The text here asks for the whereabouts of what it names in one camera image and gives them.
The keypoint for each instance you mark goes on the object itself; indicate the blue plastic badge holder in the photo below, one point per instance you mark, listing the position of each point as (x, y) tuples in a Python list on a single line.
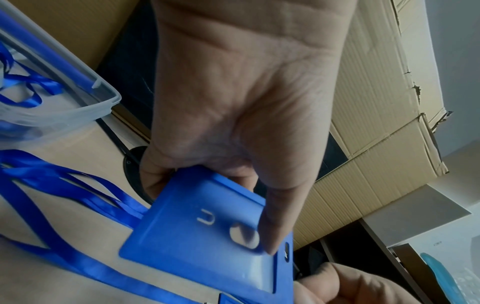
[(195, 237)]

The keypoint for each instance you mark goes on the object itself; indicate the white rectangular block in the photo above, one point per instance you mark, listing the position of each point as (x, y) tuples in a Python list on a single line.
[(412, 213)]

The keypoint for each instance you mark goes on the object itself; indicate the light blue plastic item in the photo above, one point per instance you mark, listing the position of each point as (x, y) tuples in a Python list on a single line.
[(437, 279)]

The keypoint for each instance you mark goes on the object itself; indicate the large corrugated cardboard box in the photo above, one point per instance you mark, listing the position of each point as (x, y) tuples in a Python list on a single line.
[(378, 83)]

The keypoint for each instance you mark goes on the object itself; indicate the blue ribbon bundle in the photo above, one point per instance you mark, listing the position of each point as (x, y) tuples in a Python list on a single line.
[(26, 86)]

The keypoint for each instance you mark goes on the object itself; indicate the person's right hand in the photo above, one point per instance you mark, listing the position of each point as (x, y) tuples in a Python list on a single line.
[(360, 288)]

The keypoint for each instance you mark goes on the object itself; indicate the brown cardboard box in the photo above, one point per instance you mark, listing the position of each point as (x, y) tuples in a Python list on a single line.
[(82, 26)]

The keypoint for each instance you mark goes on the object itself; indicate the clear plastic container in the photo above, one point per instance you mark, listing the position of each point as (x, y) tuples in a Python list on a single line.
[(56, 109)]

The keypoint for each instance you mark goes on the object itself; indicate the person's left hand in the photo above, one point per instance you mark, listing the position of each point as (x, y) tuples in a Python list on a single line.
[(240, 98)]

